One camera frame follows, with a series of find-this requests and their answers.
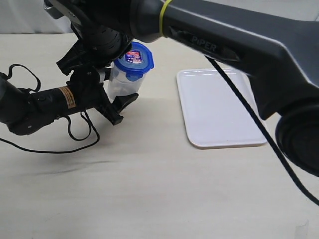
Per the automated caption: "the blue plastic lid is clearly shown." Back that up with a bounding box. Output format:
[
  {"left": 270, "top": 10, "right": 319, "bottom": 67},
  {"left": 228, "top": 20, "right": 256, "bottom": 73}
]
[{"left": 114, "top": 42, "right": 155, "bottom": 82}]

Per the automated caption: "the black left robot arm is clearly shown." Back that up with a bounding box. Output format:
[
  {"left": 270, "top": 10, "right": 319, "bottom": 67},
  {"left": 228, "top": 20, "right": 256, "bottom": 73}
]
[{"left": 0, "top": 66, "right": 125, "bottom": 136}]

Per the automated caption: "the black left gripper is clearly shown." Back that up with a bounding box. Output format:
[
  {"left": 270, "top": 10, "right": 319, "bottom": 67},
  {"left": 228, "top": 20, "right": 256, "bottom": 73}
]
[{"left": 67, "top": 67, "right": 139, "bottom": 125}]

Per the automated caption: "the clear plastic tall container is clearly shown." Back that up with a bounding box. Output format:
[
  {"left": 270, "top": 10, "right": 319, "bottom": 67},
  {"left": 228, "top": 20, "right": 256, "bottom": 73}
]
[{"left": 107, "top": 65, "right": 145, "bottom": 101}]

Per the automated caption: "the white rectangular tray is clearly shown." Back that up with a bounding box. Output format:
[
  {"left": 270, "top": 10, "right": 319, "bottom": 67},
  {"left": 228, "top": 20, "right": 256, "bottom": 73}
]
[{"left": 176, "top": 69, "right": 267, "bottom": 149}]

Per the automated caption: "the white backdrop curtain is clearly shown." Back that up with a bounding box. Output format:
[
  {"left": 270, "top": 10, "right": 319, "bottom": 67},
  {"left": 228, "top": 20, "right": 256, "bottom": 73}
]
[{"left": 0, "top": 0, "right": 319, "bottom": 34}]

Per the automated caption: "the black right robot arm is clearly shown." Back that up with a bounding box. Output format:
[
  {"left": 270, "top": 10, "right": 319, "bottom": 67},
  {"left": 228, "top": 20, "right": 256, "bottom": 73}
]
[{"left": 52, "top": 0, "right": 319, "bottom": 176}]

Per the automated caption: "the wrist camera mount block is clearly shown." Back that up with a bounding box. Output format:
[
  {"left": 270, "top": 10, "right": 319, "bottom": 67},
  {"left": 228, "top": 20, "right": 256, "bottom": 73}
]
[{"left": 96, "top": 67, "right": 112, "bottom": 83}]

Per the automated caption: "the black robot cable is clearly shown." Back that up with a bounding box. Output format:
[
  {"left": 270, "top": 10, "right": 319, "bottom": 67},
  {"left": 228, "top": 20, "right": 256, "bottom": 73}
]
[{"left": 0, "top": 64, "right": 100, "bottom": 154}]

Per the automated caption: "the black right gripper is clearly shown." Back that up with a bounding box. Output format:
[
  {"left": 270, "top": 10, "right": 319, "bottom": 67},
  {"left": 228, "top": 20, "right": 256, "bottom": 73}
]
[{"left": 56, "top": 14, "right": 133, "bottom": 75}]

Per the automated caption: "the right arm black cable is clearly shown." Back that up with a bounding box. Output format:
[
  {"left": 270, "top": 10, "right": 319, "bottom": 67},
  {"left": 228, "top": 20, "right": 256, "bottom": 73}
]
[{"left": 204, "top": 56, "right": 319, "bottom": 206}]

